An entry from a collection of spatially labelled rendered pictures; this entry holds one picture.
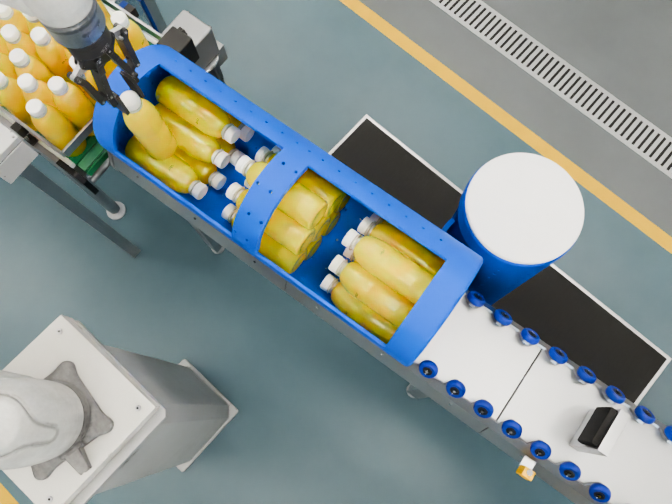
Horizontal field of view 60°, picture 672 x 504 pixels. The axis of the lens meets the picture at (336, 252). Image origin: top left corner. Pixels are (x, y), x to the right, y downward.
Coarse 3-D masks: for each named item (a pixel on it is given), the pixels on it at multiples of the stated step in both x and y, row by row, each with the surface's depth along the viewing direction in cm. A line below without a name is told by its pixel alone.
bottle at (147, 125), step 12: (144, 108) 119; (156, 108) 123; (132, 120) 119; (144, 120) 119; (156, 120) 122; (132, 132) 123; (144, 132) 122; (156, 132) 124; (168, 132) 129; (144, 144) 127; (156, 144) 128; (168, 144) 131; (156, 156) 133; (168, 156) 134
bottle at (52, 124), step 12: (48, 108) 139; (36, 120) 139; (48, 120) 139; (60, 120) 142; (48, 132) 142; (60, 132) 144; (72, 132) 148; (60, 144) 148; (84, 144) 155; (72, 156) 155
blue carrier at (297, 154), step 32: (160, 64) 126; (192, 64) 132; (224, 96) 126; (96, 128) 129; (256, 128) 122; (288, 128) 128; (128, 160) 132; (288, 160) 119; (320, 160) 122; (224, 192) 146; (256, 192) 118; (352, 192) 119; (384, 192) 124; (224, 224) 138; (256, 224) 119; (352, 224) 142; (416, 224) 118; (256, 256) 127; (320, 256) 142; (448, 256) 115; (480, 256) 121; (320, 288) 135; (448, 288) 112; (352, 320) 122; (416, 320) 112; (416, 352) 115
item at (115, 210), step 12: (0, 120) 159; (12, 120) 159; (36, 144) 157; (48, 156) 156; (60, 156) 156; (60, 168) 167; (72, 168) 155; (72, 180) 208; (84, 180) 157; (96, 180) 219; (96, 192) 164; (108, 204) 234; (120, 204) 246; (108, 216) 245; (120, 216) 245
